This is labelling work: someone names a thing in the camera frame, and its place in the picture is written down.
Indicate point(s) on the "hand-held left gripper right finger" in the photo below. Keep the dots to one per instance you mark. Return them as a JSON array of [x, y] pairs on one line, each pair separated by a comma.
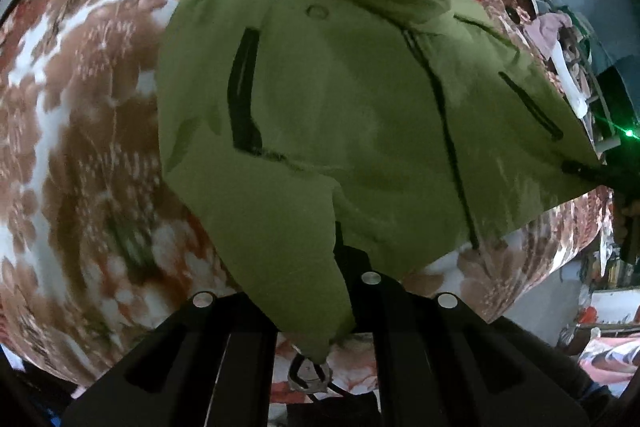
[[370, 302]]

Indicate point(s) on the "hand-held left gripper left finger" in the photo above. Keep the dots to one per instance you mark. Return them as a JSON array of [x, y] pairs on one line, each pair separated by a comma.
[[240, 322]]

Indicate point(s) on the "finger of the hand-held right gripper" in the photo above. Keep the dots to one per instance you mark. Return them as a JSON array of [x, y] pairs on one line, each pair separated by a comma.
[[585, 172]]

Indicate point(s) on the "olive green hooded jacket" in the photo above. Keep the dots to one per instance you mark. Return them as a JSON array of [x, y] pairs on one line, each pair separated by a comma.
[[350, 97]]

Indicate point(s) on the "red white patterned cloth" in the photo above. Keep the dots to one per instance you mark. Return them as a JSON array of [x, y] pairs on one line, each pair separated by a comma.
[[610, 354]]

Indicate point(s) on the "red floral blanket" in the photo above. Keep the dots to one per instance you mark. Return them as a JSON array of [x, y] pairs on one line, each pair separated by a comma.
[[85, 157]]

